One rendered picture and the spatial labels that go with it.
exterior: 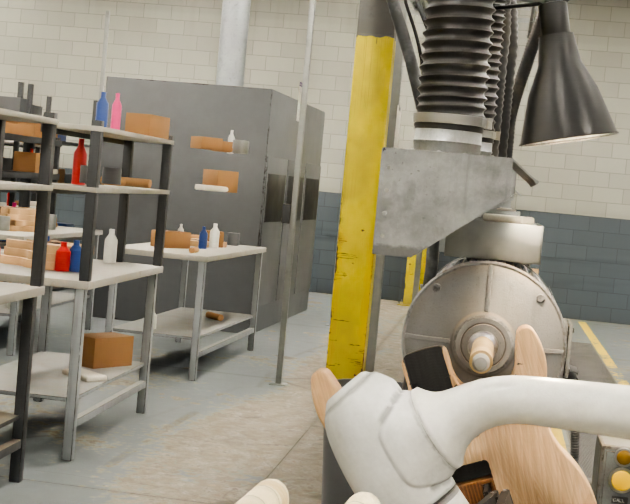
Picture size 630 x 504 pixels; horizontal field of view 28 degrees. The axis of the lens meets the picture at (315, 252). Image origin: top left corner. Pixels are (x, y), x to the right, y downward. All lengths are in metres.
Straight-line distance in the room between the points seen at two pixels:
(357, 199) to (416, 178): 7.50
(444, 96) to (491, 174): 0.20
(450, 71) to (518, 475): 0.58
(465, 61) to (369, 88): 7.37
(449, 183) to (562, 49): 0.26
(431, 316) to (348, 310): 7.25
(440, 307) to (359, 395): 0.56
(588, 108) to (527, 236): 0.31
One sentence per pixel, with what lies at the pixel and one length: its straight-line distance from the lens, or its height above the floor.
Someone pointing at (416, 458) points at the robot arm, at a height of 1.18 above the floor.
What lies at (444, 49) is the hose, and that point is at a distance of 1.82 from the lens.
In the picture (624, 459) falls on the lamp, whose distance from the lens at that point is 1.96.
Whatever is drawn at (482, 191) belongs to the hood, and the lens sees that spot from 1.65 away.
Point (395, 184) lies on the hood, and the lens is 1.65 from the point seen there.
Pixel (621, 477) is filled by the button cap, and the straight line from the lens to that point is 1.96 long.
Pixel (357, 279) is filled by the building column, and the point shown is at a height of 0.82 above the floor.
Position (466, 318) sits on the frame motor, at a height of 1.29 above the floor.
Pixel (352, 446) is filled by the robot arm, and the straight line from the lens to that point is 1.41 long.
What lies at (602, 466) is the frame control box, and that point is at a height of 1.09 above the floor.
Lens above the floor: 1.47
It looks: 3 degrees down
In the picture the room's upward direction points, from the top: 5 degrees clockwise
